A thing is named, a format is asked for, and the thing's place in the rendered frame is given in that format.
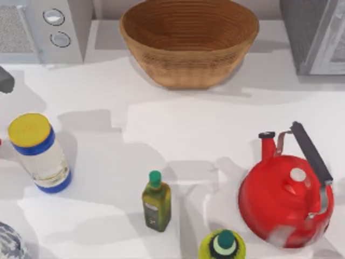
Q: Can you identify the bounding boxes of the olive oil bottle green cap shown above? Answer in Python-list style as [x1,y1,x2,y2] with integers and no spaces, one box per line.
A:
[142,171,172,233]

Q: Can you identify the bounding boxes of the brown woven basket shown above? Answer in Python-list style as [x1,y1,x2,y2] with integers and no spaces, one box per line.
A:
[119,0,260,90]

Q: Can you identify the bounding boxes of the yellow green bottle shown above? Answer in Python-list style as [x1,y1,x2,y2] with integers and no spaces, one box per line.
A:
[198,229,247,259]

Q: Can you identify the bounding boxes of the yellow lidded clear jar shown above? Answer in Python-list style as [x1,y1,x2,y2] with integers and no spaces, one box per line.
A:
[8,113,72,194]

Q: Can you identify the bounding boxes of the round microwave knob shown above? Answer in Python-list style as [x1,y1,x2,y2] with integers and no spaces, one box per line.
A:
[50,30,72,48]
[43,8,66,24]

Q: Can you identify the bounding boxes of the pale microwave oven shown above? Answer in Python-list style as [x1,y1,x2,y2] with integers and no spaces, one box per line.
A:
[0,0,94,65]

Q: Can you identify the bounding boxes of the grey cabinet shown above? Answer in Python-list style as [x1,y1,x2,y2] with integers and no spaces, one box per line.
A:
[279,0,345,77]

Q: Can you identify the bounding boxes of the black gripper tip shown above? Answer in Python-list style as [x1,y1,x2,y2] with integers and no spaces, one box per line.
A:
[0,66,15,94]

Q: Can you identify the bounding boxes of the blue grey patterned bowl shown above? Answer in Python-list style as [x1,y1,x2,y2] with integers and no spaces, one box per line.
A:
[0,221,23,259]

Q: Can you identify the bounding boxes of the red kettle black handle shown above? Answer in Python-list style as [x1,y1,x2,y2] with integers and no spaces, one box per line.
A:
[238,121,335,249]

